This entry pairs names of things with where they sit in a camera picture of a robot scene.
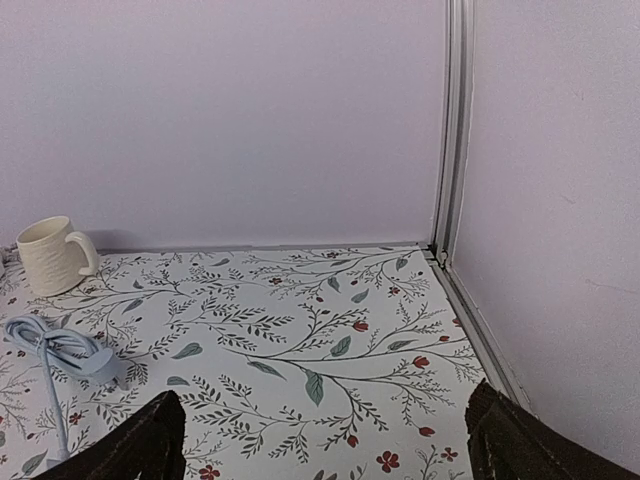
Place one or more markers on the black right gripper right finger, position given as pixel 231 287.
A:
pixel 507 442

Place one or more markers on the cream ceramic mug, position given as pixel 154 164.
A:
pixel 56 258

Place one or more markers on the aluminium frame post right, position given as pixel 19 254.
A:
pixel 458 95

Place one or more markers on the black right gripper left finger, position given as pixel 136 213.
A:
pixel 148 445

